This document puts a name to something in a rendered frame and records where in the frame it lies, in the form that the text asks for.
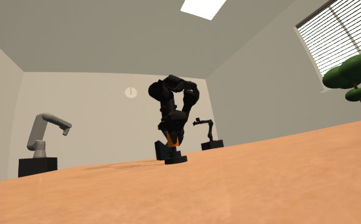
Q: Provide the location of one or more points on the orange knob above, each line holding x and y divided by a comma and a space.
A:
170, 142

